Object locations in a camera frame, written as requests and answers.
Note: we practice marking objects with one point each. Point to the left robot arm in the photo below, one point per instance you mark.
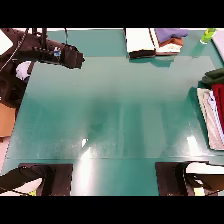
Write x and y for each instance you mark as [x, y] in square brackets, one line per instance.
[30, 50]

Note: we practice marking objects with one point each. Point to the black garment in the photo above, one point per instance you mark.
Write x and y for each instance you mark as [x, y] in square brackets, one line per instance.
[142, 54]

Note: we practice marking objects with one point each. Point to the orange garment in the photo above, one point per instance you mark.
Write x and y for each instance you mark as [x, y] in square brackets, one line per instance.
[173, 41]

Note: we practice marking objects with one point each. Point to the purple garment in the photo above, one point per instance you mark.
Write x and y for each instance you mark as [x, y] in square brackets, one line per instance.
[170, 33]

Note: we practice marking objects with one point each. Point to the yellow-green object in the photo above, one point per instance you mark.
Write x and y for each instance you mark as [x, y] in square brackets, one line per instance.
[208, 35]

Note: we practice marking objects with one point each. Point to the pale grey garment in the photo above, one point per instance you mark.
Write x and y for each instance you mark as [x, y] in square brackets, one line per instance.
[210, 123]

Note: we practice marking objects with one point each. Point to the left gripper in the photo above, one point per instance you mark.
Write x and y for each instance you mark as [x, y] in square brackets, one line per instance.
[74, 58]

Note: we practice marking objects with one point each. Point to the red garment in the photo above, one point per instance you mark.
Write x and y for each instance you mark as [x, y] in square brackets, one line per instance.
[218, 100]

